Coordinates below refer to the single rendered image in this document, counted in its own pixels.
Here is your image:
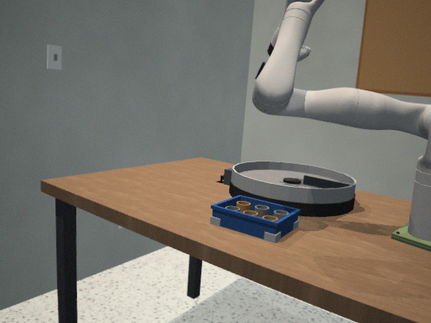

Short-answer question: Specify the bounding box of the bronze bushing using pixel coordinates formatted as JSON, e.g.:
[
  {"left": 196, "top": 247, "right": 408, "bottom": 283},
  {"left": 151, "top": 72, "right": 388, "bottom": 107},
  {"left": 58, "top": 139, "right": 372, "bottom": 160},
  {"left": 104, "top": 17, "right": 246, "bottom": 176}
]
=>
[
  {"left": 236, "top": 201, "right": 251, "bottom": 213},
  {"left": 262, "top": 215, "right": 278, "bottom": 221},
  {"left": 243, "top": 211, "right": 258, "bottom": 216}
]

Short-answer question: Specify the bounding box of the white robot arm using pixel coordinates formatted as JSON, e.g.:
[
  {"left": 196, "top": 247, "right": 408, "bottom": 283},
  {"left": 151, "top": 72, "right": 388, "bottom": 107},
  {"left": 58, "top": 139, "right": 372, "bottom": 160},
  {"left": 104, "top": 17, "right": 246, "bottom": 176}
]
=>
[{"left": 252, "top": 0, "right": 431, "bottom": 242}]

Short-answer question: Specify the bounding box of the white metal sleeve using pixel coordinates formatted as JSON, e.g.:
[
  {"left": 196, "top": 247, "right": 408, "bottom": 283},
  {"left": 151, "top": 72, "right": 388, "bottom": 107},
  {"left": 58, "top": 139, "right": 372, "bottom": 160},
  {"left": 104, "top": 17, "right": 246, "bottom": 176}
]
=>
[
  {"left": 225, "top": 206, "right": 240, "bottom": 212},
  {"left": 273, "top": 210, "right": 289, "bottom": 220},
  {"left": 254, "top": 205, "right": 269, "bottom": 218}
]

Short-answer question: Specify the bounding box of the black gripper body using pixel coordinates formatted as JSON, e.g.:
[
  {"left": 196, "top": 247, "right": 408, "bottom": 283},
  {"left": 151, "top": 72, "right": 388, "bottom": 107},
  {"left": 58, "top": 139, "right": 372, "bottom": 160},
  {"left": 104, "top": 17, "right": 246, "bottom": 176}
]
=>
[{"left": 268, "top": 44, "right": 274, "bottom": 56}]

